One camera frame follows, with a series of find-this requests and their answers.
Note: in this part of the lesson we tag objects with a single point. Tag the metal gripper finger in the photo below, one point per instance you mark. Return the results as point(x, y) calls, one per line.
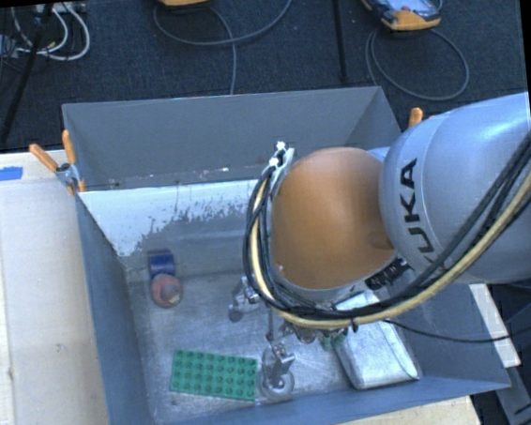
point(281, 357)
point(248, 297)

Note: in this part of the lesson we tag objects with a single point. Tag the grey metal bin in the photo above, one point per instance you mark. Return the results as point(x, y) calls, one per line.
point(209, 307)

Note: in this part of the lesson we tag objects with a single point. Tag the dark green flat block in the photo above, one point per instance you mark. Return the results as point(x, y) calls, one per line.
point(214, 375)

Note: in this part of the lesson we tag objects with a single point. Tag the pale grey flat box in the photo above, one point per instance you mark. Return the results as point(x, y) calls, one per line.
point(377, 355)

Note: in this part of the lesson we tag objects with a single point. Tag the red-brown round toy fruit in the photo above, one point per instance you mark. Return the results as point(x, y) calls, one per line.
point(166, 291)

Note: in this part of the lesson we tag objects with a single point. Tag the blue cup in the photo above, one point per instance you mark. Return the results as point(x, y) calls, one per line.
point(160, 263)

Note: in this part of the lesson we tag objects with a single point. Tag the pale wood board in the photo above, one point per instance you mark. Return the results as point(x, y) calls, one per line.
point(48, 300)

